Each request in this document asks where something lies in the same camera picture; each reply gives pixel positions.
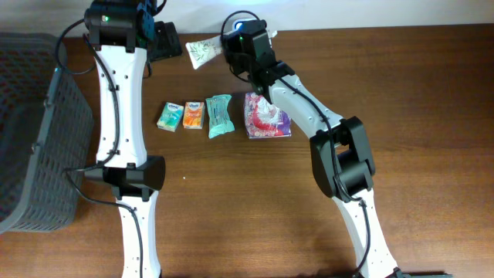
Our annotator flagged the white leaf-pattern tissue pack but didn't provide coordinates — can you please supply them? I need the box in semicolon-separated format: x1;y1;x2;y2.
185;36;223;70

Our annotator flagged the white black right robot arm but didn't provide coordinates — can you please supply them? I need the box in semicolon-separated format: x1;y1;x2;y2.
220;19;403;277

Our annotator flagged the orange Kleenex tissue pack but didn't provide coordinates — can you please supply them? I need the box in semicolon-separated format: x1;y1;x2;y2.
183;102;205;129

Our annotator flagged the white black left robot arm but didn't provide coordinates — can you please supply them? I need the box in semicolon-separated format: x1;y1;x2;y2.
83;1;181;277

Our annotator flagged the teal toilet tissue pack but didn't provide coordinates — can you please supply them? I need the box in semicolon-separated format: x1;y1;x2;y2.
206;94;235;139

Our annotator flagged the dark grey plastic basket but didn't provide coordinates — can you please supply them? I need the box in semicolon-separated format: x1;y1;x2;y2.
1;32;94;232

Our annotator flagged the white black barcode scanner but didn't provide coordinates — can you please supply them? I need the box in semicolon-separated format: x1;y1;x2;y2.
231;19;261;34

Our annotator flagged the green Kleenex tissue pack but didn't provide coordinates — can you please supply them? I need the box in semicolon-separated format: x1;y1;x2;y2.
157;102;184;132

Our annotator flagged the red purple tissue pack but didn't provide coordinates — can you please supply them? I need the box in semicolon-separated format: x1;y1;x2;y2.
244;93;292;139

